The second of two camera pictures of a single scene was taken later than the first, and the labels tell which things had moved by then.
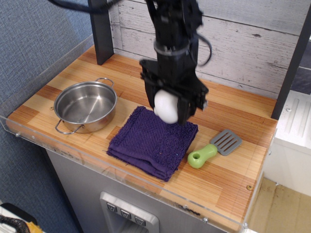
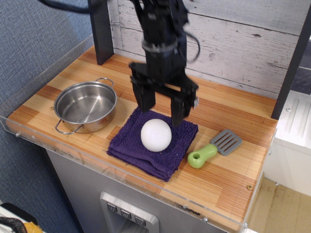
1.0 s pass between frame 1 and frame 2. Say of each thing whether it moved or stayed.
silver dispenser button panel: stayed
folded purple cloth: stayed
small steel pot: stayed
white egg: moved
